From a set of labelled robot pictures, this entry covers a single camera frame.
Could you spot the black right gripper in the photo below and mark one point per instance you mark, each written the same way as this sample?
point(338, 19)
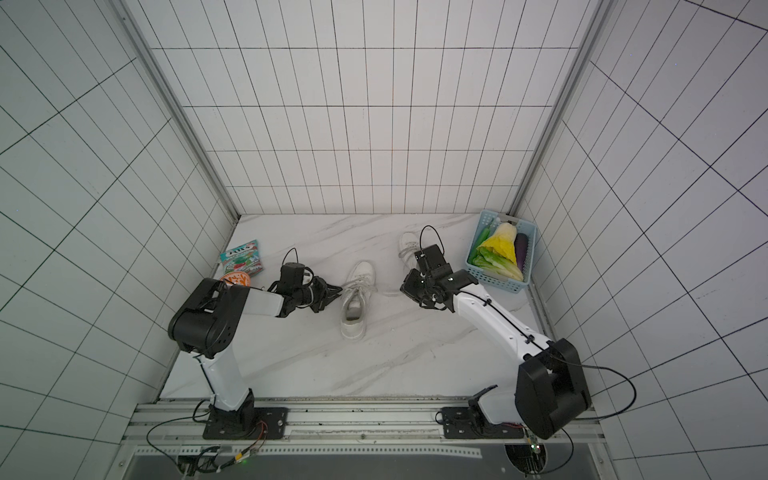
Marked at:
point(421, 288)

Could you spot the white sneaker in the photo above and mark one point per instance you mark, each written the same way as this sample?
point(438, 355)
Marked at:
point(357, 290)
point(408, 246)

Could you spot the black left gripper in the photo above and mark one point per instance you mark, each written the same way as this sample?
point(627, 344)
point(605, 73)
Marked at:
point(325, 292)

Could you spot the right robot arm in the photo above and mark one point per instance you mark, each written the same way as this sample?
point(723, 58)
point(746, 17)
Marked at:
point(550, 389)

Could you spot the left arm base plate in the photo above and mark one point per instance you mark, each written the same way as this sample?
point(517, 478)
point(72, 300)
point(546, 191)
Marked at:
point(248, 423)

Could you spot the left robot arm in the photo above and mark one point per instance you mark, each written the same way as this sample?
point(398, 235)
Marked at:
point(206, 324)

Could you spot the green snack packet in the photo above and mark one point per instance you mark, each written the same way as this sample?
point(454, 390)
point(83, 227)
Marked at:
point(244, 258)

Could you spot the purple eggplant toy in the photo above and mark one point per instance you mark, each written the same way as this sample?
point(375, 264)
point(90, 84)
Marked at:
point(521, 246)

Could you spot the orange patterned bowl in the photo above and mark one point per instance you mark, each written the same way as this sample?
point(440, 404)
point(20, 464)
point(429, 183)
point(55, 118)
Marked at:
point(237, 278)

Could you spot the green chili pepper toy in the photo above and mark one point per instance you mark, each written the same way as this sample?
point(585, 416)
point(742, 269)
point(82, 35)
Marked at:
point(484, 234)

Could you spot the aluminium mounting rail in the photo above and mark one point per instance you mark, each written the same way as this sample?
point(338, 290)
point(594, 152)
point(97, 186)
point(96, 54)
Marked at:
point(173, 430)

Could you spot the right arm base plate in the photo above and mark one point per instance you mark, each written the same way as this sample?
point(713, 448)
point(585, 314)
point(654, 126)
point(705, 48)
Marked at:
point(468, 423)

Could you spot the green lettuce toy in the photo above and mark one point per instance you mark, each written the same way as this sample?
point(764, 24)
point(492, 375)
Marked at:
point(488, 259)

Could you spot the light blue plastic basket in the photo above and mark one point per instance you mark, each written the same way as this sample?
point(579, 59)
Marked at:
point(490, 277)

